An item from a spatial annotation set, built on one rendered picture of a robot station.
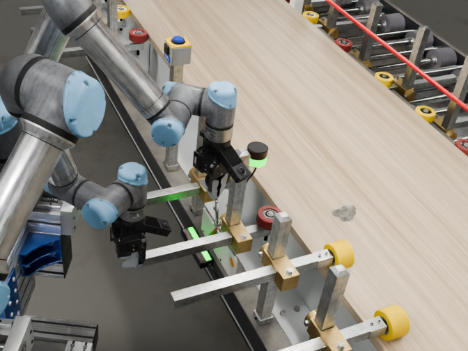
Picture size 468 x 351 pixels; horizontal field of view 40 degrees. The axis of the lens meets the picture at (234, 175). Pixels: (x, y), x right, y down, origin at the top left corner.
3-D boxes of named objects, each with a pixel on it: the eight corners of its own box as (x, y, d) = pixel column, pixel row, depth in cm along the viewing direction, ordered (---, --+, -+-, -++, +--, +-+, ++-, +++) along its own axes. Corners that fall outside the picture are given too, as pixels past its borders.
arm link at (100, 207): (69, 218, 159) (98, 196, 167) (105, 237, 155) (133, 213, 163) (67, 193, 155) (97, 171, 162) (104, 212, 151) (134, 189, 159)
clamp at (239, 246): (235, 254, 193) (237, 242, 190) (217, 225, 202) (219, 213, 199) (253, 250, 195) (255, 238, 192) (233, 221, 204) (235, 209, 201)
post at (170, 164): (167, 172, 240) (173, 64, 212) (162, 164, 243) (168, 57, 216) (178, 170, 242) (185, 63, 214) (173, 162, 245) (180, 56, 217)
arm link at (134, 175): (108, 171, 160) (129, 155, 166) (108, 205, 167) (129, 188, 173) (134, 184, 157) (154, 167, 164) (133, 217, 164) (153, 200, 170)
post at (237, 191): (223, 274, 208) (239, 154, 178) (219, 267, 210) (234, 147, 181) (232, 271, 209) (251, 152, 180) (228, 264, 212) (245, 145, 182)
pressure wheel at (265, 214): (260, 251, 198) (264, 223, 191) (248, 234, 204) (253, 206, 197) (282, 245, 202) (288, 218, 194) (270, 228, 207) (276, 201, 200)
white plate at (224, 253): (232, 284, 199) (236, 262, 193) (200, 230, 217) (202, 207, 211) (234, 284, 200) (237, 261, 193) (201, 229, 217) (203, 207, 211)
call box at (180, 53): (170, 68, 211) (171, 47, 206) (163, 58, 216) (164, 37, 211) (190, 65, 214) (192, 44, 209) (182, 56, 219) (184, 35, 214)
